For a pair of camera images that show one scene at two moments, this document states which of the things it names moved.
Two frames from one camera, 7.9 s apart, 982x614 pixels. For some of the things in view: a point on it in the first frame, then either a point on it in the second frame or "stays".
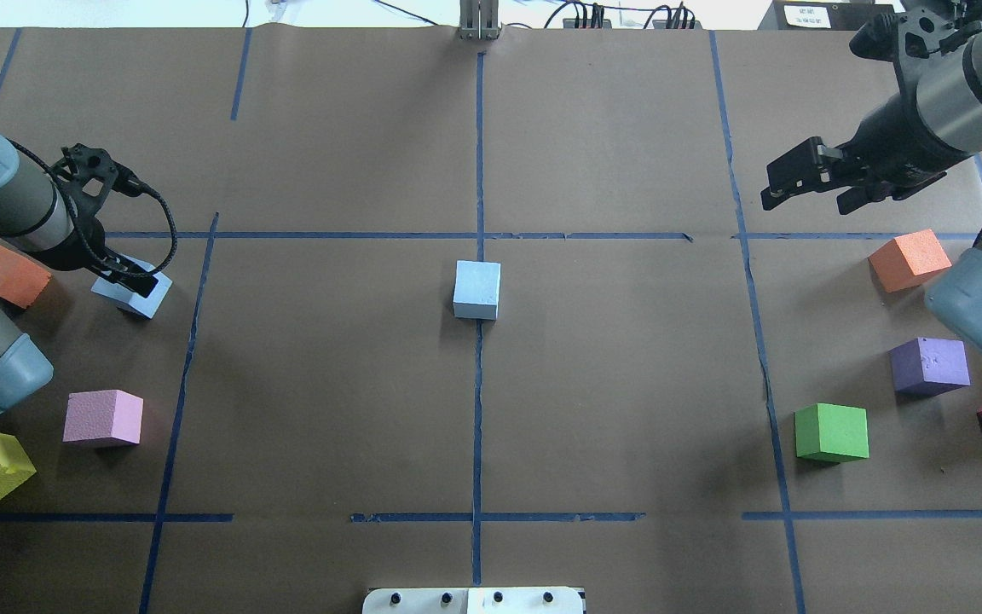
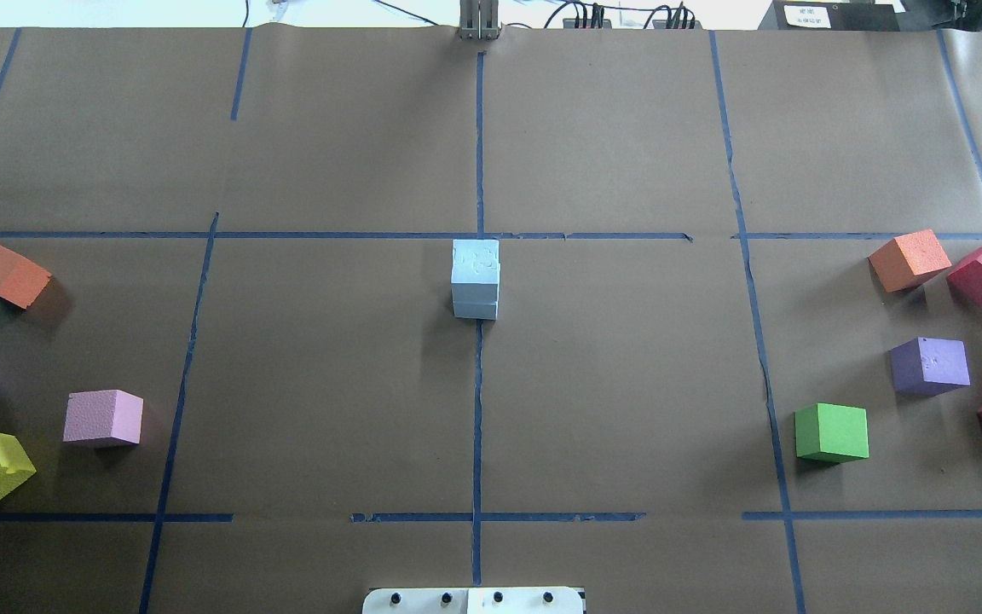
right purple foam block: [926, 367] stays
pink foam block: [103, 414] stays
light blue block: [129, 299] → [476, 270]
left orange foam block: [8, 275] stays
